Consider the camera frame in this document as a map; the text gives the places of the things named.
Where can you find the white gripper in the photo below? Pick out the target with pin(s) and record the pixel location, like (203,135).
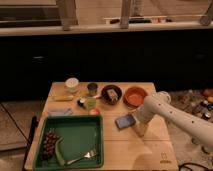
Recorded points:
(139,127)

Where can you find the blue sponge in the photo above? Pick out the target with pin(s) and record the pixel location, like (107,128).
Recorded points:
(125,121)

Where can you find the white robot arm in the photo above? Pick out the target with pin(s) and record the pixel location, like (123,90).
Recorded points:
(160,103)

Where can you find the green plastic tray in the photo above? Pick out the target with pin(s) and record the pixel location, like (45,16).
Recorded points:
(80,134)

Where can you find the orange bowl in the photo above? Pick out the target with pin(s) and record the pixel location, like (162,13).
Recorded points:
(134,96)

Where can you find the dark brown bowl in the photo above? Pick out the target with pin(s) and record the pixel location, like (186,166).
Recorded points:
(111,94)

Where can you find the red apple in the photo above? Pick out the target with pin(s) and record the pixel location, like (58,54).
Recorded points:
(94,111)

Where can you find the green cup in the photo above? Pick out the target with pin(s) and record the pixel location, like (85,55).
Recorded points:
(90,103)

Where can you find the dark metal cup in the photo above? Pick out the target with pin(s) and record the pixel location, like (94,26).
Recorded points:
(92,89)

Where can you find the silver fork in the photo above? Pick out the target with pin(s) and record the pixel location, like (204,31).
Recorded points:
(87,155)

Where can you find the small black white object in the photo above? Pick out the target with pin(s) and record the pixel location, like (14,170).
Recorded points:
(81,102)

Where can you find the light blue cloth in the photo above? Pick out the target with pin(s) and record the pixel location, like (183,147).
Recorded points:
(60,112)

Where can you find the white cup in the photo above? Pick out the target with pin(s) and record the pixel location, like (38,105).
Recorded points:
(72,84)

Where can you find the bunch of dark grapes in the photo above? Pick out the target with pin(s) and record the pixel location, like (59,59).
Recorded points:
(49,144)

